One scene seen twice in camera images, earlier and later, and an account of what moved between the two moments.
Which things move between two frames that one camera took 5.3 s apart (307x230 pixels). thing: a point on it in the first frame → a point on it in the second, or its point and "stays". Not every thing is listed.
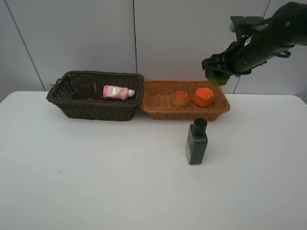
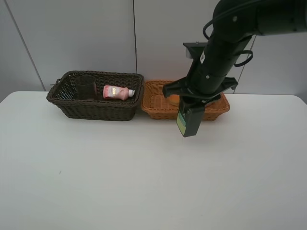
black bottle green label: (197, 142) → (189, 116)
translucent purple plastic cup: (86, 87) stays
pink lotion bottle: (116, 92) stays
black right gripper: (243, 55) → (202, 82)
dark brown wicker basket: (63, 91) stays
